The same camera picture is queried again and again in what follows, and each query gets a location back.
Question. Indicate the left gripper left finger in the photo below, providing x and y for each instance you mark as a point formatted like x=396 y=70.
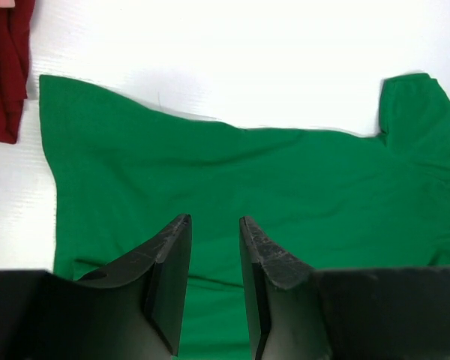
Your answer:
x=130 y=308

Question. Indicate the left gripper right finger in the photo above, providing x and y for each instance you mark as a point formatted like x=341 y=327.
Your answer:
x=295 y=311

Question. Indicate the green t-shirt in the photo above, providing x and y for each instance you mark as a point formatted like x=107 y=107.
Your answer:
x=335 y=200

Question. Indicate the dark red folded t-shirt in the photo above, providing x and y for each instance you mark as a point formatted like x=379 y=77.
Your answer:
x=15 y=24

